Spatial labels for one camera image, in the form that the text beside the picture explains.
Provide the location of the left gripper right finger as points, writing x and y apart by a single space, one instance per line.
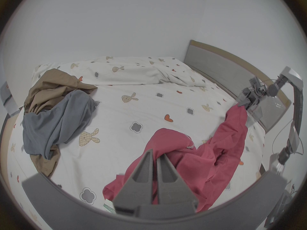
182 193

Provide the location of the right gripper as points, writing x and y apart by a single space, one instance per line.
251 96

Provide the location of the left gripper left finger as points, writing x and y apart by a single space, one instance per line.
127 195

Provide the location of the red shirt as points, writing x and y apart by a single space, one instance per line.
215 152

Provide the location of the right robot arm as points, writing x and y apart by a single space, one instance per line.
298 109

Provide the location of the clear plastic box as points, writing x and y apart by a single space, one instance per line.
273 111

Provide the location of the bed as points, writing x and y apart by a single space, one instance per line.
144 109

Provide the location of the grey garment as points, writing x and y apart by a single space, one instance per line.
60 121

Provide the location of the white printed quilt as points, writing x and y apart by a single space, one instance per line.
134 73

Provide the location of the brown garment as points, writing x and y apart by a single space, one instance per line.
48 85

